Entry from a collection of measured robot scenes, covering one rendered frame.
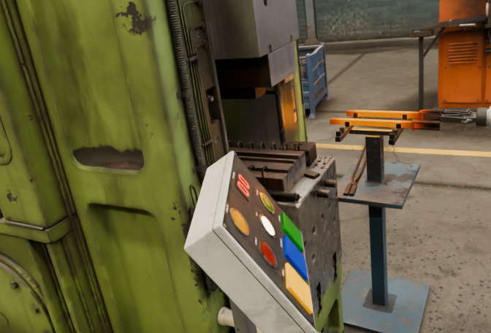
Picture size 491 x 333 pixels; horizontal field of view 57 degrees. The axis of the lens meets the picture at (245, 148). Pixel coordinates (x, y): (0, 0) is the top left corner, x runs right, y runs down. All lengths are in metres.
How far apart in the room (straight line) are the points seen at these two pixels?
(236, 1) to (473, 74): 3.79
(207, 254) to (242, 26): 0.67
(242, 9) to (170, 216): 0.58
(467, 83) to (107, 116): 3.99
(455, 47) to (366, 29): 4.46
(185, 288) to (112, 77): 0.63
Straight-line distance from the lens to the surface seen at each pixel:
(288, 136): 1.78
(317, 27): 9.32
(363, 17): 9.05
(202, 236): 0.76
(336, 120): 1.98
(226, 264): 0.78
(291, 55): 1.43
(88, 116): 1.37
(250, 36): 1.23
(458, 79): 4.83
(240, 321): 1.07
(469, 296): 2.52
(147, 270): 1.52
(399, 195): 1.91
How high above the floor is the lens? 1.57
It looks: 21 degrees down
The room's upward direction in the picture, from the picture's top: 8 degrees counter-clockwise
